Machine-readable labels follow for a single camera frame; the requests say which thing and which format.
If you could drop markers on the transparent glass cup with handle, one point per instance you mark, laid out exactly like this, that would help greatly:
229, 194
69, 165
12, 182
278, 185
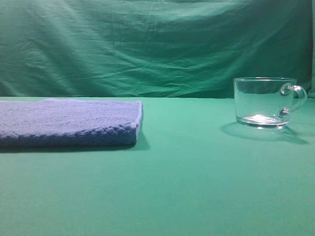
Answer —
264, 102

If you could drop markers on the folded blue towel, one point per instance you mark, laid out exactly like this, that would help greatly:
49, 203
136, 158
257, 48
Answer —
69, 122

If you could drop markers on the green backdrop cloth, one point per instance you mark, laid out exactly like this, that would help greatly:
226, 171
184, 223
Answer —
152, 48

